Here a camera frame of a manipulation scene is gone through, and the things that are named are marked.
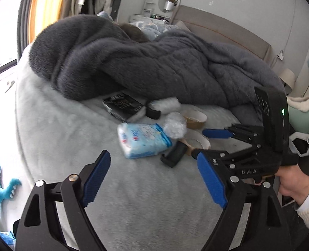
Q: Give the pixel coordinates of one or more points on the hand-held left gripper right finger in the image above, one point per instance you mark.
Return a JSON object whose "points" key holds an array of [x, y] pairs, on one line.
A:
{"points": [[212, 180]]}

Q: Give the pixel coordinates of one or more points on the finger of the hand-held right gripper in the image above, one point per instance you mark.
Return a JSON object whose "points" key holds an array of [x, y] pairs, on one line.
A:
{"points": [[217, 133], [238, 162]]}

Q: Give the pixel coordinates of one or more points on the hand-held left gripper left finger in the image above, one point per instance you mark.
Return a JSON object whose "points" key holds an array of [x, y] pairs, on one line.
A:
{"points": [[96, 180]]}

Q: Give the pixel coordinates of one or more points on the white tape roll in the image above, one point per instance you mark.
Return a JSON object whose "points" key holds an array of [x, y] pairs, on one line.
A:
{"points": [[201, 140]]}

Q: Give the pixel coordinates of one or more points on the person's right hand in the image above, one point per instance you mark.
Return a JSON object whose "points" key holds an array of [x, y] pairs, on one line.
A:
{"points": [[294, 183]]}

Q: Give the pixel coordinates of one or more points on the brown tape roll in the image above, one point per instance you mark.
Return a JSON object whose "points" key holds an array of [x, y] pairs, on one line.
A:
{"points": [[196, 119]]}

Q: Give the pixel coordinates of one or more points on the green cushion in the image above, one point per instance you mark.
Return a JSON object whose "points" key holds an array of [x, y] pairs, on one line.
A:
{"points": [[303, 121]]}

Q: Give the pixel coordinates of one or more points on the white fluffy cloth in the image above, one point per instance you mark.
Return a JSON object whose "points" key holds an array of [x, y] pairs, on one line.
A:
{"points": [[301, 102]]}

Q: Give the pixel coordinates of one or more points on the clear plastic wrap ball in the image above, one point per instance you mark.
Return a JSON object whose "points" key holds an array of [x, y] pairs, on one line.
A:
{"points": [[174, 125]]}

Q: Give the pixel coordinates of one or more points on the black phone holder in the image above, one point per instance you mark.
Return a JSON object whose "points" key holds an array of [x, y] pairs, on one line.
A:
{"points": [[174, 154]]}

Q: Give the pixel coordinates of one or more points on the beige lamp shade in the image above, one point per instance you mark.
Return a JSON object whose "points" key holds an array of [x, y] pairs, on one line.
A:
{"points": [[287, 78]]}

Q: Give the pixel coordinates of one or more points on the white cabinet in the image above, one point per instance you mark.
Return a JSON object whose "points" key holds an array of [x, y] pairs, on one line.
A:
{"points": [[307, 83]]}

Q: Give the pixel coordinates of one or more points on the bed with grey sheet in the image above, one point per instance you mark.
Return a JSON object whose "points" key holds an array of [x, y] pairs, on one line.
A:
{"points": [[65, 136]]}

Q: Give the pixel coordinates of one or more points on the blue white tissue pack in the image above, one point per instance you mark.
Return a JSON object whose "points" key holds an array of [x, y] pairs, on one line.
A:
{"points": [[144, 140]]}

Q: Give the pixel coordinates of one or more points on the black flat box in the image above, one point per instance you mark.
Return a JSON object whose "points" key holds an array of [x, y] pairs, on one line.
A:
{"points": [[123, 104]]}

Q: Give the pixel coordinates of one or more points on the blue plush toy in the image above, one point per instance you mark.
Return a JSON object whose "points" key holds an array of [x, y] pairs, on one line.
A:
{"points": [[2, 196]]}

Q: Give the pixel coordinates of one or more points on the dark grey fluffy blanket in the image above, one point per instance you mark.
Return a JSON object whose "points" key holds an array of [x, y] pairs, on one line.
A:
{"points": [[144, 65]]}

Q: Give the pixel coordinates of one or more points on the beige padded headboard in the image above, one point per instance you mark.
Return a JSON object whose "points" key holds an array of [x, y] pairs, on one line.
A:
{"points": [[222, 28]]}

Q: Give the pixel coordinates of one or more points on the light blue fleece blanket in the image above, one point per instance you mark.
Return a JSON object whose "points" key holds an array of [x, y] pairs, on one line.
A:
{"points": [[151, 28]]}

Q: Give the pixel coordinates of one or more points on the brown plush pillow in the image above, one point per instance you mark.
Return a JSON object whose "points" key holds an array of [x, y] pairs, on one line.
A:
{"points": [[134, 32]]}

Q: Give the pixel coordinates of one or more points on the round white mirror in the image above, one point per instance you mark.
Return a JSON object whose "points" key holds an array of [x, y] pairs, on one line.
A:
{"points": [[170, 1]]}

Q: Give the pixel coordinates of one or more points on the white desktop organizer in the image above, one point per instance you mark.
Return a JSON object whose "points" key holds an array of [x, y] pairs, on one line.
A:
{"points": [[149, 5]]}

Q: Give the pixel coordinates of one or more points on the window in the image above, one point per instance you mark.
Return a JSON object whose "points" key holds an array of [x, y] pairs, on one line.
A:
{"points": [[2, 47]]}

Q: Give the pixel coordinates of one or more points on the yellow curtain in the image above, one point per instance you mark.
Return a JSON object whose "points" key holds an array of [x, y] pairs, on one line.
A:
{"points": [[45, 7]]}

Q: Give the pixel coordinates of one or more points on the dark grey curtain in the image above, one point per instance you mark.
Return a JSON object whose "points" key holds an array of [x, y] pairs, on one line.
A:
{"points": [[23, 10]]}

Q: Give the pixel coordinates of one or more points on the white chair frame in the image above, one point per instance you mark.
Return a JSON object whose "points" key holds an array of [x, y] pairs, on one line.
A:
{"points": [[305, 138]]}

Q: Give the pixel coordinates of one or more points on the white wall plug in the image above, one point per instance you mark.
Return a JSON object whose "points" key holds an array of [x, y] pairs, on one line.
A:
{"points": [[281, 56]]}

